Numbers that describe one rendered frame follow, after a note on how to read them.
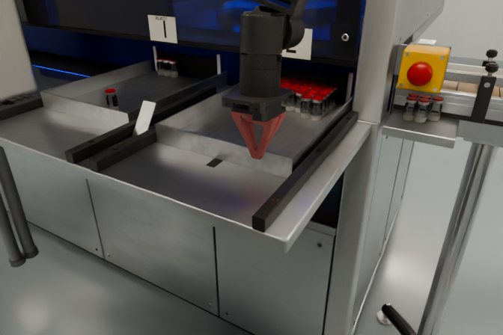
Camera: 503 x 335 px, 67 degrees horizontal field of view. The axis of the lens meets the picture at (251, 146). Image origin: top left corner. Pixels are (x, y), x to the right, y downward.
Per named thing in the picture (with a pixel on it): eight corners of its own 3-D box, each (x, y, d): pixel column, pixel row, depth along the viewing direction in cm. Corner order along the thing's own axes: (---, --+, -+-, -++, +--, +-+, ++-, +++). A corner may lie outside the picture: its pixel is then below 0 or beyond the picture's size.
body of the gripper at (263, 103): (293, 102, 57) (297, 51, 54) (263, 117, 48) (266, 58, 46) (254, 96, 59) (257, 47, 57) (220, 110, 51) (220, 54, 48)
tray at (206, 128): (251, 90, 94) (251, 76, 92) (355, 108, 82) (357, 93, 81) (156, 142, 67) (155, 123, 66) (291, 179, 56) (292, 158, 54)
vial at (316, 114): (312, 116, 78) (314, 95, 76) (322, 118, 77) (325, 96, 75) (308, 120, 76) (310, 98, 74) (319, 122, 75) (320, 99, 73)
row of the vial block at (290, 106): (251, 100, 86) (251, 81, 84) (326, 114, 78) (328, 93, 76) (246, 103, 85) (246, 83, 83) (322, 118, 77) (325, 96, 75)
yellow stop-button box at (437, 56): (403, 78, 75) (409, 41, 72) (442, 84, 72) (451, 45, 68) (395, 89, 69) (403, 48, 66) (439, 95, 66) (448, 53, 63)
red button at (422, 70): (407, 80, 68) (412, 57, 67) (431, 83, 67) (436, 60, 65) (403, 85, 65) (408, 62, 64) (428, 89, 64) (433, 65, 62)
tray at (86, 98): (151, 71, 110) (150, 59, 108) (227, 84, 98) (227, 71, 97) (43, 107, 83) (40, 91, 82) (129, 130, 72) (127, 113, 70)
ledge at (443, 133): (394, 112, 86) (396, 104, 85) (458, 123, 80) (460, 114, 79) (381, 134, 75) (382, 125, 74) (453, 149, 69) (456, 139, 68)
